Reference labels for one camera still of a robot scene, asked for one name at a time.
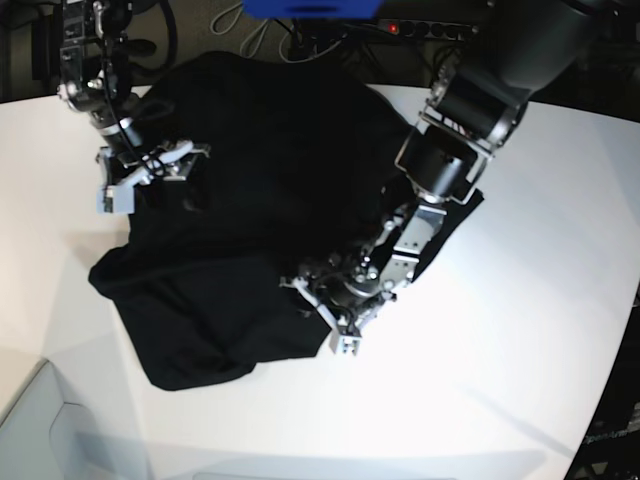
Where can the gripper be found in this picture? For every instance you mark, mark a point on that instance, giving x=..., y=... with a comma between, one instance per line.
x=168, y=162
x=346, y=301

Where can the black t-shirt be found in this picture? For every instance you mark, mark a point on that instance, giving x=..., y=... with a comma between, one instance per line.
x=301, y=166

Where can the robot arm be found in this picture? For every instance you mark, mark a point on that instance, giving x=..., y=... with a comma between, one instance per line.
x=96, y=79
x=474, y=105

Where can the blue box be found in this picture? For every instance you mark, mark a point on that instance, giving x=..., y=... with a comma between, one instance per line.
x=350, y=9

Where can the black power strip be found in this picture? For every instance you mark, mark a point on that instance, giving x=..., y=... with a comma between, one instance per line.
x=427, y=30

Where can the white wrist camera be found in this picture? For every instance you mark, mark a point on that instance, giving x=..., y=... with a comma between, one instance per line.
x=115, y=199
x=344, y=342

